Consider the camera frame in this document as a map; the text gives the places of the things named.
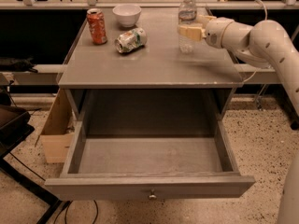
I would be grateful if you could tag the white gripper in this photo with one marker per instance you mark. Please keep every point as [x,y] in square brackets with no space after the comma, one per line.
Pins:
[214,32]

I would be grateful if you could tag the clear plastic water bottle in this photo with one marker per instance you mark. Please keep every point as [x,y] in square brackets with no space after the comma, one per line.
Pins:
[187,12]

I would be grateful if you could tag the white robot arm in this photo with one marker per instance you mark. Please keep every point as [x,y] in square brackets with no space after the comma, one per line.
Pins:
[265,43]

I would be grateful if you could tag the grey cabinet with top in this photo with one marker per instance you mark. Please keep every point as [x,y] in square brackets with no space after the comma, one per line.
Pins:
[153,91]

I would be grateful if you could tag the open grey top drawer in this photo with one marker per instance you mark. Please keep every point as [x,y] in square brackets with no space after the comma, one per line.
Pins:
[106,168]

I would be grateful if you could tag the metal drawer knob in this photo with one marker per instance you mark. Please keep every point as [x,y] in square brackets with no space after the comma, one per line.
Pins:
[152,195]

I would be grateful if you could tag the crushed green white can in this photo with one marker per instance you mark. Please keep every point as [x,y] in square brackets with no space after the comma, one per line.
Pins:
[131,40]

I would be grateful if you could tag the white bowl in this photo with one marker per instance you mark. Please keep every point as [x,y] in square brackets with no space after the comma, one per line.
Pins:
[127,15]

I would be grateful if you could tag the orange soda can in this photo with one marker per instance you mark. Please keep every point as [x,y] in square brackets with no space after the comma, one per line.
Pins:
[96,21]

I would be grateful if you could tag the cardboard box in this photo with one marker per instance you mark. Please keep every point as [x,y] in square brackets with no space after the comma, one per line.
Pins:
[57,134]

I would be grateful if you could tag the black chair frame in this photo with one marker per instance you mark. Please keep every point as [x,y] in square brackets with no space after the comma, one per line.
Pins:
[19,205]

